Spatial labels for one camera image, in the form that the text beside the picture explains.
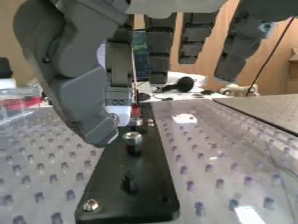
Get black plate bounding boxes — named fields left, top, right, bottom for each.
left=73, top=102, right=181, bottom=224

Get black headphones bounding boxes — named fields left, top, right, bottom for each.
left=153, top=76, right=197, bottom=94

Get thin stick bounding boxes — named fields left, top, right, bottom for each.
left=129, top=49, right=143, bottom=118

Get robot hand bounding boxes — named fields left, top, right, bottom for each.
left=12, top=0, right=298, bottom=148

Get large silver nut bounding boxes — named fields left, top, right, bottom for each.
left=122, top=131, right=145, bottom=145

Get white desk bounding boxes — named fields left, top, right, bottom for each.
left=131, top=70, right=231, bottom=102

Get small silver nut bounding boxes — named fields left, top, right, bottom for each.
left=130, top=117, right=145, bottom=127

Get small white jointed device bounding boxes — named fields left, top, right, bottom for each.
left=218, top=83, right=261, bottom=98

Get thin black cable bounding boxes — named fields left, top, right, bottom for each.
left=246, top=15, right=298, bottom=97

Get silver bolt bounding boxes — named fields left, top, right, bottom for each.
left=82, top=198, right=101, bottom=212

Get clear box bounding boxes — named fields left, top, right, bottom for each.
left=0, top=86, right=298, bottom=224

